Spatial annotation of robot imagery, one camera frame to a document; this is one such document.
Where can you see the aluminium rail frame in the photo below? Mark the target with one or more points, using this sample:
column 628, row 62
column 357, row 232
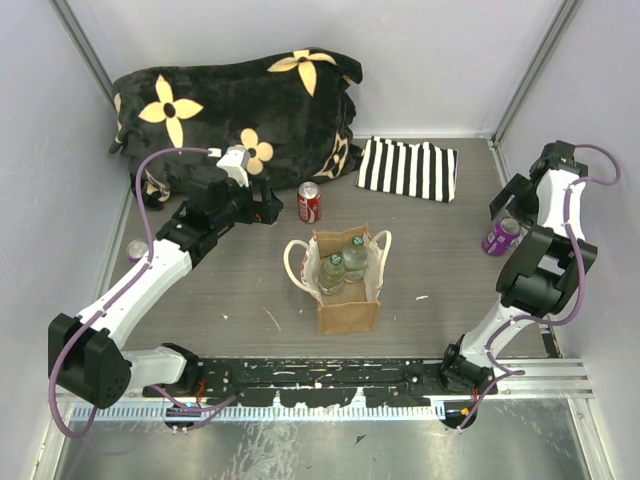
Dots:
column 531, row 377

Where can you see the white slotted cable duct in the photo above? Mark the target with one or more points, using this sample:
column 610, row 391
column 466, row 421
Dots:
column 358, row 411

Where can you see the black floral plush blanket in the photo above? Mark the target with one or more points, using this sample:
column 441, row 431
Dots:
column 291, row 113

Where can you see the red soda can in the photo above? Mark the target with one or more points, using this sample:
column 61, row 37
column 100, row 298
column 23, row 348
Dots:
column 309, row 202

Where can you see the glass soda water bottle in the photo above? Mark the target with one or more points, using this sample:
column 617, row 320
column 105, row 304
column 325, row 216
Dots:
column 355, row 257

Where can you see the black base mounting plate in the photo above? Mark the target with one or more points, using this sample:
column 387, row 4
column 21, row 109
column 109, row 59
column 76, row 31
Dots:
column 315, row 383

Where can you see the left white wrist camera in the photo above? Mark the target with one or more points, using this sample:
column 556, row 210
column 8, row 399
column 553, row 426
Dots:
column 235, row 162

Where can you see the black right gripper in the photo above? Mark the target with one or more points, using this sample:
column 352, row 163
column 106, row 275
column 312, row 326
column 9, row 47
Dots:
column 516, row 187

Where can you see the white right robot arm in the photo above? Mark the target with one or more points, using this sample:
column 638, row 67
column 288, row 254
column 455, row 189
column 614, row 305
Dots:
column 544, row 273

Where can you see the purple can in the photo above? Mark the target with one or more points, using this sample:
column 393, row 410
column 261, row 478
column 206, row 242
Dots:
column 505, row 231
column 136, row 251

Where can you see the black white striped cloth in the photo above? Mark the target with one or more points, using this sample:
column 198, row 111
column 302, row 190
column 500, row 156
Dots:
column 418, row 170

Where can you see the burlap canvas tote bag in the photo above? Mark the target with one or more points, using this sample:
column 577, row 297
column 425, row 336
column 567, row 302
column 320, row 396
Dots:
column 355, row 308

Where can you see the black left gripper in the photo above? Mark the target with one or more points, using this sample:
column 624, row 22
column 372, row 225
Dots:
column 266, row 211

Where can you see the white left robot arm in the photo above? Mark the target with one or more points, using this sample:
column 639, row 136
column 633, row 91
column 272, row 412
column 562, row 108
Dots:
column 85, row 352

